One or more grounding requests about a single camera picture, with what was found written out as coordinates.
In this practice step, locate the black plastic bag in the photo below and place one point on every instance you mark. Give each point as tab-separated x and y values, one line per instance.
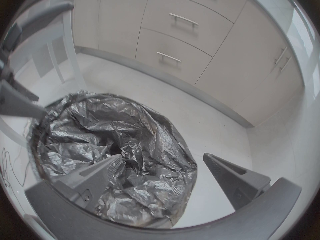
100	134

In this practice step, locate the grey chair with white legs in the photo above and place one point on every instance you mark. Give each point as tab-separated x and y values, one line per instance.
42	16

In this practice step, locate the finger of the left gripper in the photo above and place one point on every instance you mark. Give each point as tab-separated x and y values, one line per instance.
17	104
25	92

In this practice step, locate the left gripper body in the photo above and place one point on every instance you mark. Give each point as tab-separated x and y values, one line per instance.
3	69

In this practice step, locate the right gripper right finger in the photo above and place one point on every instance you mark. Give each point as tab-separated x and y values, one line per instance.
237	181

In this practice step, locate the beige cabinet with drawers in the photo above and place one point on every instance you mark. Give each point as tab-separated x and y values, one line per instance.
175	34

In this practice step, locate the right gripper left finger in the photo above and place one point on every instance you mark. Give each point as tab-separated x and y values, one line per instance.
82	184

